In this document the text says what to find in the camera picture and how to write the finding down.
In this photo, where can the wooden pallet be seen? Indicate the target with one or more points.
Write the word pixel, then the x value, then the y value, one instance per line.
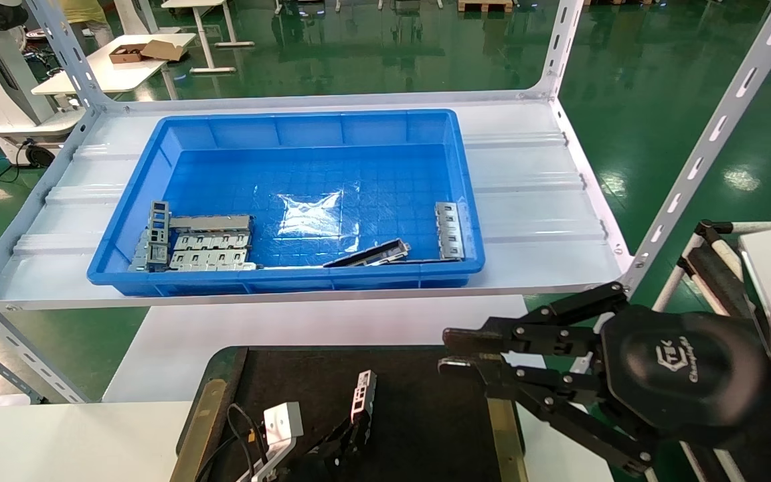
pixel 486 5

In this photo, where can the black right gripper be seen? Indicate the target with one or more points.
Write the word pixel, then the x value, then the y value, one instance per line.
pixel 680 368

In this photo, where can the pipe frame cart black shelves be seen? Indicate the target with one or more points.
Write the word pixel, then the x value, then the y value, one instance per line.
pixel 717 278

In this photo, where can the white work table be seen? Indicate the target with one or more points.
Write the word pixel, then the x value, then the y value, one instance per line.
pixel 118 73

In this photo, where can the long silver metal part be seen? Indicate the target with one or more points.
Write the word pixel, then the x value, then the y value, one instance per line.
pixel 211 223

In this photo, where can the clear plastic film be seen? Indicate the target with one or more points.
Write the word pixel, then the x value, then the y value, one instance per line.
pixel 318 214

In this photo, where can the black container with brass edges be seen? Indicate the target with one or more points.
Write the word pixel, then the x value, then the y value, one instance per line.
pixel 425 415

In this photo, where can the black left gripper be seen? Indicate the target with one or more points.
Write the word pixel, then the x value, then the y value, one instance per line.
pixel 312 470

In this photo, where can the white desk with legs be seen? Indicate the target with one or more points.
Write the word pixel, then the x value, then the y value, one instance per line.
pixel 208 40

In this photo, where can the flat silver slotted metal part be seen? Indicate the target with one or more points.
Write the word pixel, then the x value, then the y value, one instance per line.
pixel 451 231
pixel 211 242
pixel 211 261

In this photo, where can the person in yellow shirt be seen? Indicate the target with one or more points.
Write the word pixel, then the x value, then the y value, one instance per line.
pixel 84 13

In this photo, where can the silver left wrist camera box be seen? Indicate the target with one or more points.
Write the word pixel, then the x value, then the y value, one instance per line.
pixel 283 422

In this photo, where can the grey perforated metal part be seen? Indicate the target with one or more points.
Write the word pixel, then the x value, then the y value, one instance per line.
pixel 139 254
pixel 158 227
pixel 364 395

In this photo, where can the dark long metal part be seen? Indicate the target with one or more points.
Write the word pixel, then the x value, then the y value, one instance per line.
pixel 375 253

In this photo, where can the blue plastic bin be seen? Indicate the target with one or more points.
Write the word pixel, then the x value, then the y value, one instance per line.
pixel 392 167

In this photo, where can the white machine base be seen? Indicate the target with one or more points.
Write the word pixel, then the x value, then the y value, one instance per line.
pixel 4 80

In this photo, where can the open cardboard box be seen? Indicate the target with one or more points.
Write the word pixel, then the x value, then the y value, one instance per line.
pixel 148 51

